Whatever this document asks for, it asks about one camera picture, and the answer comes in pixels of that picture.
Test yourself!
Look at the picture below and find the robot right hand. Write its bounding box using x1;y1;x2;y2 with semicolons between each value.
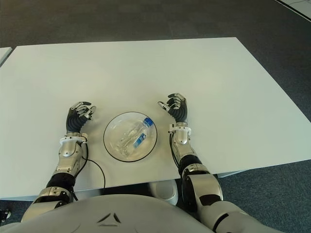
157;92;189;123

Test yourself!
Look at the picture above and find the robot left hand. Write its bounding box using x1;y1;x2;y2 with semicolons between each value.
65;100;97;133

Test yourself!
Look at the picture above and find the clear water bottle blue cap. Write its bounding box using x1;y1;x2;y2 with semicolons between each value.
116;116;154;157

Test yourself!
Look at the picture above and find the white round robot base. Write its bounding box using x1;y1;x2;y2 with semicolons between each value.
148;179;179;206

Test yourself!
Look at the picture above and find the white plate black rim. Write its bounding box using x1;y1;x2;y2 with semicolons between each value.
103;111;159;163

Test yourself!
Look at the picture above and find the grey robot torso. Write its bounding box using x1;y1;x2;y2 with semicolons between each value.
0;193;243;233

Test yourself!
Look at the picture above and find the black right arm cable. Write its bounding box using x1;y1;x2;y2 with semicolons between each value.
169;132;185;180

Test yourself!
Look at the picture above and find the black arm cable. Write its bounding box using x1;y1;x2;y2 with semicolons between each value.
71;140;106;202
169;132;185;180

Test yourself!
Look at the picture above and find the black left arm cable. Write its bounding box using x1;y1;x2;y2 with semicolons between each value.
71;140;106;202

